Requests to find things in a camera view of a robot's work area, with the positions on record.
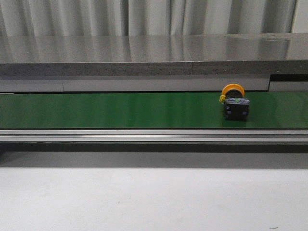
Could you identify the yellow mushroom push button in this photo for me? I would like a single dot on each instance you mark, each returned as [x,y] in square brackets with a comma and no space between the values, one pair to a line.
[235,105]

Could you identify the green conveyor belt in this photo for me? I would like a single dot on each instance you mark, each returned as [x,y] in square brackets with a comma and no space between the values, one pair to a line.
[149,110]

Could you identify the grey stone counter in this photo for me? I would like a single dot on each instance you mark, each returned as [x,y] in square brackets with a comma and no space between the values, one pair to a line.
[259,62]

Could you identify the white pleated curtain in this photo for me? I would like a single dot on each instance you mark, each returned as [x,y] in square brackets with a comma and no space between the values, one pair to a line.
[151,17]

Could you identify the grey conveyor aluminium frame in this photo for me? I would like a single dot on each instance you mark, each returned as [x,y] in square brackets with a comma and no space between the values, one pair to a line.
[155,136]

